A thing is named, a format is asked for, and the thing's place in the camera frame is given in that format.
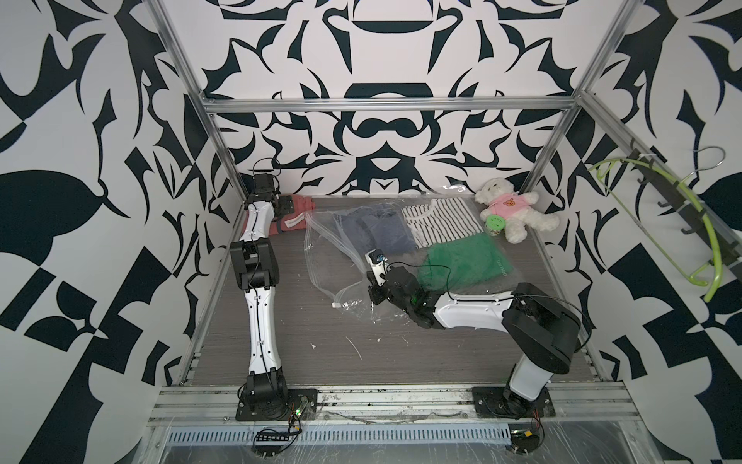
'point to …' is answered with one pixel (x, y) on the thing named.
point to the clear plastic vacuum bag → (339, 267)
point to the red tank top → (294, 221)
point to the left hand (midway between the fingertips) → (274, 201)
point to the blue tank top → (378, 226)
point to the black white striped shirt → (440, 221)
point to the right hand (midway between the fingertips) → (367, 268)
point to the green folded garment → (476, 261)
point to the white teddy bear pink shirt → (502, 200)
